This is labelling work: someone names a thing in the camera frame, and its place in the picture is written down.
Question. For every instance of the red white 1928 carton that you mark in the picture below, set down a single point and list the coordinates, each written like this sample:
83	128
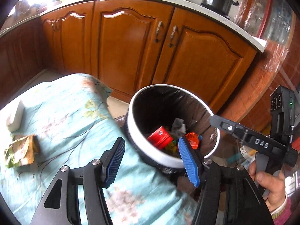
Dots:
162	140

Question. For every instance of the red orange foil wrapper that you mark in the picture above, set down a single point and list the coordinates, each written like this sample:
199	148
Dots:
194	139

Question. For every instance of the white black trash bin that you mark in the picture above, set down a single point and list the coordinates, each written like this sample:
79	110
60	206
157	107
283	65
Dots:
159	105

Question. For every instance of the green white drink pouch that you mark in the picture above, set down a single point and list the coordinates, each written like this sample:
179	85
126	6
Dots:
21	152

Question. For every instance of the white sponge block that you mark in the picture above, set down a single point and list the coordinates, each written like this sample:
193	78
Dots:
14	117

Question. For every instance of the steel cooking pot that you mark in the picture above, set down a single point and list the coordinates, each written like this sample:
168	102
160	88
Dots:
222	7

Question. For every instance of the teal floral tablecloth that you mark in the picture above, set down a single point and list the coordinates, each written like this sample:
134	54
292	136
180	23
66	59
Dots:
71	121

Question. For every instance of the silver crumpled wrapper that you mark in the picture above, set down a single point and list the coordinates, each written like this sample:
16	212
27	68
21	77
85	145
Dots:
178	128

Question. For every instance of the black camera box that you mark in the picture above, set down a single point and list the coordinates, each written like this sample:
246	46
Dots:
282	114

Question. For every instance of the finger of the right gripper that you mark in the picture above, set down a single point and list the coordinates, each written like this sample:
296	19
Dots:
230	127

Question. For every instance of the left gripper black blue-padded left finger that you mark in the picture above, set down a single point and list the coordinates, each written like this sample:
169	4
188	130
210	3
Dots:
60	203

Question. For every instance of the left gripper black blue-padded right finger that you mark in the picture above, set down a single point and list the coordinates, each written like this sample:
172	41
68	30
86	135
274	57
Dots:
243	202

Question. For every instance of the brown wooden kitchen cabinets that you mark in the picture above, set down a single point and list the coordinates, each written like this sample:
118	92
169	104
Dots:
128	45

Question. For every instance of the pink sleeve forearm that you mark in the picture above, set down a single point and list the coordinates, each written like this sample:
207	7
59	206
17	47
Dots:
282	213

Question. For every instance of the person's right hand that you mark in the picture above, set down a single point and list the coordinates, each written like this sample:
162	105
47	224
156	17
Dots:
275	185

